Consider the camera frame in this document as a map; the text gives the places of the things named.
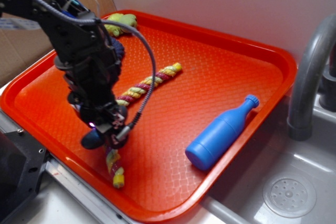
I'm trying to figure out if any dark faucet handle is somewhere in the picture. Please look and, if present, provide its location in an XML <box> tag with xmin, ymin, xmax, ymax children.
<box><xmin>319</xmin><ymin>47</ymin><xmax>335</xmax><ymax>112</ymax></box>

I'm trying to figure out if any grey toy sink basin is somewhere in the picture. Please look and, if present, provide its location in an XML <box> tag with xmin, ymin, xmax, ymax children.
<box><xmin>202</xmin><ymin>95</ymin><xmax>336</xmax><ymax>224</ymax></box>

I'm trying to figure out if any grey sink drain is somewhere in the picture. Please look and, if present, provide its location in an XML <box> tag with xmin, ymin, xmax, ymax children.
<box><xmin>262</xmin><ymin>173</ymin><xmax>317</xmax><ymax>219</ymax></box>

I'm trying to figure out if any green plush turtle toy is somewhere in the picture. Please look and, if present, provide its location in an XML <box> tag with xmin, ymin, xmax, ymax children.
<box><xmin>105</xmin><ymin>13</ymin><xmax>138</xmax><ymax>37</ymax></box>

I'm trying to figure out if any grey braided cable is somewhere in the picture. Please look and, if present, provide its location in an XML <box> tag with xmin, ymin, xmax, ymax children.
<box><xmin>0</xmin><ymin>0</ymin><xmax>158</xmax><ymax>142</ymax></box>

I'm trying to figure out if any blue plastic bottle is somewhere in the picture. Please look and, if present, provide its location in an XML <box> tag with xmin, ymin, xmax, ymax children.
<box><xmin>185</xmin><ymin>95</ymin><xmax>259</xmax><ymax>170</ymax></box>

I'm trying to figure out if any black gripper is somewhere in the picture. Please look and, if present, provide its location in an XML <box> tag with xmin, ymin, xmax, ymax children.
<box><xmin>68</xmin><ymin>91</ymin><xmax>128</xmax><ymax>149</ymax></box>

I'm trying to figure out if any navy blue rope toy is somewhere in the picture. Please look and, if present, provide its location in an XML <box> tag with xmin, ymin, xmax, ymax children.
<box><xmin>106</xmin><ymin>36</ymin><xmax>125</xmax><ymax>83</ymax></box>

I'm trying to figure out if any multicolour braided rope toy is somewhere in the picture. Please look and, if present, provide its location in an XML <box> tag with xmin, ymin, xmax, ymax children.
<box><xmin>104</xmin><ymin>62</ymin><xmax>182</xmax><ymax>189</ymax></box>

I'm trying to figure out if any black metal bracket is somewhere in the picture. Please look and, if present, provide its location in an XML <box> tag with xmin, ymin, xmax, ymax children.
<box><xmin>1</xmin><ymin>131</ymin><xmax>48</xmax><ymax>223</ymax></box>

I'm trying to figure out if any red plastic tray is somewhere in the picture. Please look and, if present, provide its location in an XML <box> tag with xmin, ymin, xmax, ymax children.
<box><xmin>1</xmin><ymin>12</ymin><xmax>297</xmax><ymax>223</ymax></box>

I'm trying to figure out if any grey toy faucet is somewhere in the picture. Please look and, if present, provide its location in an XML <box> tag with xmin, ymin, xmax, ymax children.
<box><xmin>287</xmin><ymin>14</ymin><xmax>335</xmax><ymax>141</ymax></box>

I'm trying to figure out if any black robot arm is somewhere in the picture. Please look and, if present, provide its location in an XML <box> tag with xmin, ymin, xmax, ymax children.
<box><xmin>1</xmin><ymin>0</ymin><xmax>128</xmax><ymax>150</ymax></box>

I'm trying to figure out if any brown cardboard box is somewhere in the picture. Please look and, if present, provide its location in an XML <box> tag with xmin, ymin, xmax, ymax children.
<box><xmin>1</xmin><ymin>14</ymin><xmax>52</xmax><ymax>87</ymax></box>

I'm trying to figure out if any dark green plastic pickle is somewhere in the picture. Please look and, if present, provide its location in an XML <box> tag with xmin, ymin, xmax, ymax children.
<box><xmin>81</xmin><ymin>129</ymin><xmax>104</xmax><ymax>150</ymax></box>

